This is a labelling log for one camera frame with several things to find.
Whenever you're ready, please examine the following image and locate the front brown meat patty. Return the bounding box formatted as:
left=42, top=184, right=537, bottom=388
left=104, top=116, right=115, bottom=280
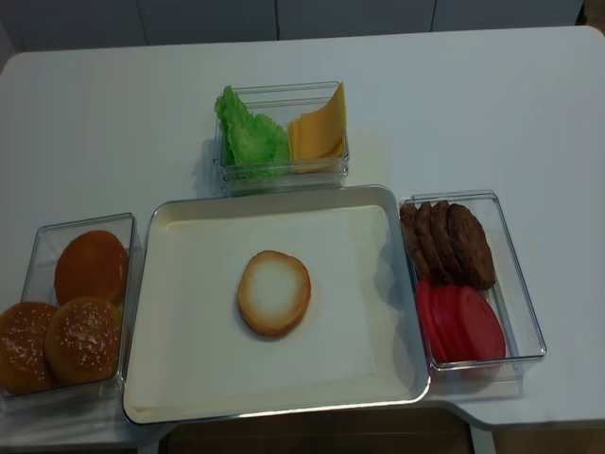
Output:
left=447, top=203, right=496, bottom=290

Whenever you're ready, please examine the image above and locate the back red tomato slice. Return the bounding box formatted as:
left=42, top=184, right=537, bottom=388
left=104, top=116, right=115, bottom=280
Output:
left=417, top=280, right=446, bottom=363

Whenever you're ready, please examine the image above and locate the front red tomato slice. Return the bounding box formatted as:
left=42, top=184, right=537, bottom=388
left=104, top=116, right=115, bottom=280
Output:
left=456, top=286, right=506, bottom=360

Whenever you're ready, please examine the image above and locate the left sesame bun top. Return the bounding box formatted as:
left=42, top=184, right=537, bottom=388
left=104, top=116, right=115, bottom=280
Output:
left=1, top=302, right=58, bottom=394

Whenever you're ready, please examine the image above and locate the plain brown bun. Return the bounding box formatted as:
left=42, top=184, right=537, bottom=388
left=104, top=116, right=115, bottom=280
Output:
left=54, top=230, right=129, bottom=306

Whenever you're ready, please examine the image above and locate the clear bun container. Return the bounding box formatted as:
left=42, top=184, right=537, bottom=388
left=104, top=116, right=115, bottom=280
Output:
left=1, top=213, right=144, bottom=411

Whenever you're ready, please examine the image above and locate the back brown meat patty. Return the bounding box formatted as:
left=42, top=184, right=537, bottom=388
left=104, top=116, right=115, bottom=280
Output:
left=400, top=203, right=431, bottom=282

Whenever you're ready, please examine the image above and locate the white metal baking tray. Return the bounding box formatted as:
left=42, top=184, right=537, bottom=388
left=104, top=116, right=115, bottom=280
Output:
left=122, top=183, right=431, bottom=425

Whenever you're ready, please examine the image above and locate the sesame bun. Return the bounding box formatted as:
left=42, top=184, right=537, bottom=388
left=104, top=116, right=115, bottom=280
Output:
left=44, top=297, right=121, bottom=385
left=1, top=302, right=58, bottom=394

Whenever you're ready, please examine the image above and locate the yellow cheese slices stack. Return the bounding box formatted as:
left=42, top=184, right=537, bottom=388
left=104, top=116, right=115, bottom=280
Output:
left=287, top=82, right=347, bottom=162

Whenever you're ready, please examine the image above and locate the red tomato slice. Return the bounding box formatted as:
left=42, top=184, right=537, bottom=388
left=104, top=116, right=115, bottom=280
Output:
left=456, top=286, right=506, bottom=360
left=431, top=285, right=466, bottom=362
left=417, top=280, right=446, bottom=363

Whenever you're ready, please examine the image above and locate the clear patty tomato container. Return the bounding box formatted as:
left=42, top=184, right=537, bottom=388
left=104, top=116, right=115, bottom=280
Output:
left=400, top=191, right=546, bottom=377

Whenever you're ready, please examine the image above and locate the bottom bun half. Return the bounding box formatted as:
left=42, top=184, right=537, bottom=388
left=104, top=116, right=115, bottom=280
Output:
left=237, top=250, right=312, bottom=337

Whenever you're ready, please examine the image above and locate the brown meat patty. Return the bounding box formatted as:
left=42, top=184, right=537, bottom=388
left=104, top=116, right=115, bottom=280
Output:
left=430, top=201, right=466, bottom=286
left=414, top=202, right=450, bottom=285
left=400, top=203, right=431, bottom=282
left=447, top=203, right=496, bottom=290

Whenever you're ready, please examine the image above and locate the green lettuce leaf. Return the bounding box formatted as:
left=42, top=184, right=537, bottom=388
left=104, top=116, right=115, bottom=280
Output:
left=215, top=85, right=289, bottom=166

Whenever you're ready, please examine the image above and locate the clear lettuce cheese container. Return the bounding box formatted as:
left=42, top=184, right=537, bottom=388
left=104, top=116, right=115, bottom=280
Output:
left=214, top=81, right=350, bottom=197

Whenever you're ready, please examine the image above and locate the right sesame bun top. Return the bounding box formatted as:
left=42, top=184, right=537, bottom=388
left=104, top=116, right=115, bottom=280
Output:
left=44, top=297, right=121, bottom=385

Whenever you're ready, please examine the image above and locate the white parchment paper sheet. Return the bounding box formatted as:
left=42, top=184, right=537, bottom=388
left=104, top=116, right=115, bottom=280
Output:
left=127, top=203, right=411, bottom=411

